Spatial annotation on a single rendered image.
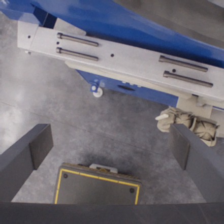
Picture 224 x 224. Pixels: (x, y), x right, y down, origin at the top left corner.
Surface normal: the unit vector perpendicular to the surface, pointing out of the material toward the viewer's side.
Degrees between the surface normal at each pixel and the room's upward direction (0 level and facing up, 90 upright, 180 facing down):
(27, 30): 0
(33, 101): 0
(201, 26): 15
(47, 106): 0
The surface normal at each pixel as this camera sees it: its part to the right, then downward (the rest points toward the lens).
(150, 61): -0.12, -0.11
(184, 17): 0.13, -0.03
